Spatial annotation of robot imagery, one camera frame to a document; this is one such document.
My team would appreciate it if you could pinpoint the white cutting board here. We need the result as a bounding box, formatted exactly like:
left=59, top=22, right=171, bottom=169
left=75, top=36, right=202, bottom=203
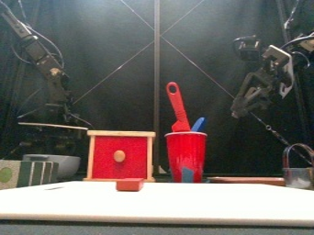
left=0, top=180, right=314, bottom=228

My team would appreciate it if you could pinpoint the thin wooden stick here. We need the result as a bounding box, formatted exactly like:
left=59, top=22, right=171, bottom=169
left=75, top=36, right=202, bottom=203
left=17, top=121, right=89, bottom=131

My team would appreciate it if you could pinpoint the grey bowl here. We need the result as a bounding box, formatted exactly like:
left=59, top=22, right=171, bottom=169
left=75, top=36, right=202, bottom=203
left=23, top=153, right=83, bottom=180

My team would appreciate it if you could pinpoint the red wooden box with knob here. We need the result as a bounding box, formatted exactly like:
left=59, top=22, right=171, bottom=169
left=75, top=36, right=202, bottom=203
left=83, top=129, right=158, bottom=183

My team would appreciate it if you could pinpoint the green striped wooden block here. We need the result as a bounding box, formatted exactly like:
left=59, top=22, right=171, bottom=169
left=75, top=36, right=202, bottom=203
left=16, top=160, right=60, bottom=187

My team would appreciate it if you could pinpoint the red plastic cup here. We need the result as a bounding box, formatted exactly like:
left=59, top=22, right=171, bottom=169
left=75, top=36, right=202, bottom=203
left=164, top=131, right=208, bottom=184

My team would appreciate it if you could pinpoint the flat wooden tray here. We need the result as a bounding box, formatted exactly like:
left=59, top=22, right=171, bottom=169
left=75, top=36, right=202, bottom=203
left=207, top=176, right=287, bottom=187

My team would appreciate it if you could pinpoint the small red wooden block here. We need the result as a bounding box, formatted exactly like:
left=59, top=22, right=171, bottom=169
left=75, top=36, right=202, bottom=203
left=115, top=177, right=144, bottom=193

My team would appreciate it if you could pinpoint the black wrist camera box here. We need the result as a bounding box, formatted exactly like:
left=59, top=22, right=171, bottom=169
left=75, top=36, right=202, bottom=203
left=232, top=36, right=263, bottom=62

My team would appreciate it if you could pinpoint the red spatula handle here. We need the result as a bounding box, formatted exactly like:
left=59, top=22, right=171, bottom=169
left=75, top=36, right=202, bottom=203
left=166, top=81, right=192, bottom=133

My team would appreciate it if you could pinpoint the thin diagonal brace wire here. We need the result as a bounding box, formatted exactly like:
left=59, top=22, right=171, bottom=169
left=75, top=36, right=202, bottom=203
left=72, top=0, right=206, bottom=106
left=119, top=0, right=314, bottom=168

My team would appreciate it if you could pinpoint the vertical metal frame pole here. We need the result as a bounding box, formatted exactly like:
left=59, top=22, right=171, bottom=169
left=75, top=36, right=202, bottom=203
left=152, top=0, right=162, bottom=176

